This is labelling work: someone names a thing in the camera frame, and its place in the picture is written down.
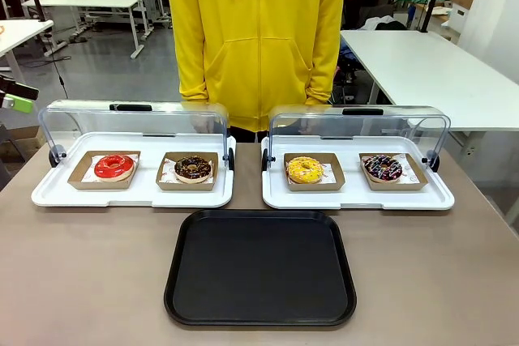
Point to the red glazed donut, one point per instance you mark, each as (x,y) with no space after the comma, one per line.
(114,167)

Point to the white display tray base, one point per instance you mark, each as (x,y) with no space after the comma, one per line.
(357,200)
(142,196)

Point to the chocolate glazed donut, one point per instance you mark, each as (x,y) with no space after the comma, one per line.
(193,169)

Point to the black plastic serving tray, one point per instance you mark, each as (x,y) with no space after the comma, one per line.
(259,269)

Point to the yellow sprinkled donut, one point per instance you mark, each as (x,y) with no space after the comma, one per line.
(305,169)

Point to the purple drizzled chocolate donut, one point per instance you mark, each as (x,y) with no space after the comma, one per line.
(383,168)

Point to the brown cardboard box under table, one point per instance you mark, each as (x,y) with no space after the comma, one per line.
(22,141)

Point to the white printed paper liner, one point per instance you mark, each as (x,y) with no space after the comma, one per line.
(170,164)
(407,165)
(329,172)
(92,159)

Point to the brown cardboard food boat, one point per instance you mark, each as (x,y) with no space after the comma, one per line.
(415,180)
(335,182)
(166,184)
(81,178)

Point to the white table grey legs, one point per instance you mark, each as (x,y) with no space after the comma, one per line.
(81,1)

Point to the person in yellow hoodie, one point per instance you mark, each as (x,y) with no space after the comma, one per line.
(255,38)

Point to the large white table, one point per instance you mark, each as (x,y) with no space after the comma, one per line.
(425,74)

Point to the white storage box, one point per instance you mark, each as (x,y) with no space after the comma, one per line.
(456,18)

